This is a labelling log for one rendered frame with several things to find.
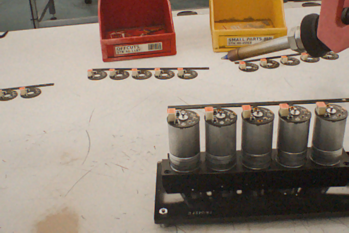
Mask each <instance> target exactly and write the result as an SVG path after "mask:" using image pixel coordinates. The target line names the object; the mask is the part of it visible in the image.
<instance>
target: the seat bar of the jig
mask: <svg viewBox="0 0 349 233"><path fill-rule="evenodd" d="M310 149H311V147H308V153H307V154H306V163H305V164H304V165H303V166H301V167H298V168H288V167H285V166H282V165H280V164H278V163H277V162H276V161H275V150H276V148H272V162H271V165H270V166H269V167H267V168H264V169H262V170H253V169H248V168H246V167H244V166H243V165H242V163H241V162H240V150H237V164H236V165H235V167H234V168H232V169H230V170H227V171H215V170H212V169H210V168H208V167H207V166H206V162H205V152H201V166H200V167H199V168H198V169H197V170H195V171H192V172H184V173H181V172H178V171H175V170H174V169H172V168H171V166H170V154H169V153H167V159H162V167H161V179H162V185H163V186H174V184H205V183H234V182H257V181H279V180H300V179H309V178H336V177H349V157H348V155H347V153H346V151H345V149H344V148H342V155H341V162H340V163H339V164H337V165H333V166H324V165H320V164H317V163H314V162H313V161H312V160H311V159H310V158H309V157H310Z"/></svg>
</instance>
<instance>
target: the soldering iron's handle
mask: <svg viewBox="0 0 349 233"><path fill-rule="evenodd" d="M319 18H320V15H319V14H315V13H312V14H309V15H308V14H307V15H305V16H304V17H303V19H302V21H301V25H300V38H301V41H302V44H303V46H304V48H305V50H306V52H307V53H308V54H309V55H310V56H312V57H315V58H319V57H323V56H325V55H326V54H327V53H328V52H331V51H332V50H331V49H330V48H328V47H326V45H325V44H324V43H323V42H321V41H320V40H319V39H318V37H317V29H318V22H319ZM341 21H342V23H343V24H345V25H349V7H347V8H343V10H342V14H341Z"/></svg>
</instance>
